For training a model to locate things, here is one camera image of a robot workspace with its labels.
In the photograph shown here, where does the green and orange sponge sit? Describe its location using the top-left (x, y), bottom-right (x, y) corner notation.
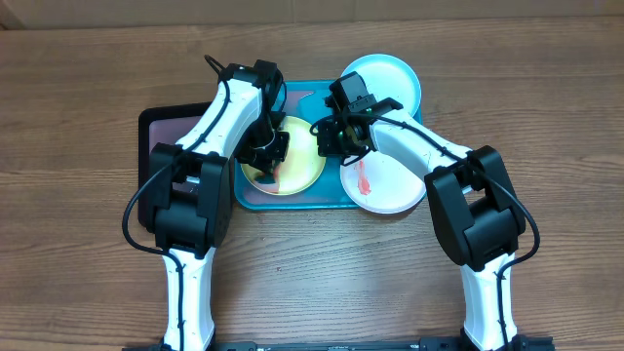
top-left (253, 167), bottom-right (280, 194)

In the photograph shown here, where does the yellow-green plastic plate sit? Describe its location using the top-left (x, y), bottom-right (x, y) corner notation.
top-left (242, 116), bottom-right (326, 196)

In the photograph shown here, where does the white plastic plate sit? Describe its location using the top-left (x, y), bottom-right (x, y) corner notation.
top-left (340, 152), bottom-right (426, 215)

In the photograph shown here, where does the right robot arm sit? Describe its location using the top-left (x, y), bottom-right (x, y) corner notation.
top-left (310, 72), bottom-right (528, 350)

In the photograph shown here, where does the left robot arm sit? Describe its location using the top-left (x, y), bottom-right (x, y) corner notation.
top-left (144, 58), bottom-right (290, 350)

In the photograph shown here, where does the teal plastic tray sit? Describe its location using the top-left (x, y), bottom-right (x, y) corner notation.
top-left (233, 80), bottom-right (424, 212)

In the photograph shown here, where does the black rectangular tray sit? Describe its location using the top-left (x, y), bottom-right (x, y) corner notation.
top-left (136, 101), bottom-right (215, 230)

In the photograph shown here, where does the light blue plastic plate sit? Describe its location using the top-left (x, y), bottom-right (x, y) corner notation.
top-left (342, 54), bottom-right (422, 123)

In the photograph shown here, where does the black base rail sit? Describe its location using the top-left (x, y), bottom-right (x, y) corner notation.
top-left (122, 335), bottom-right (556, 351)

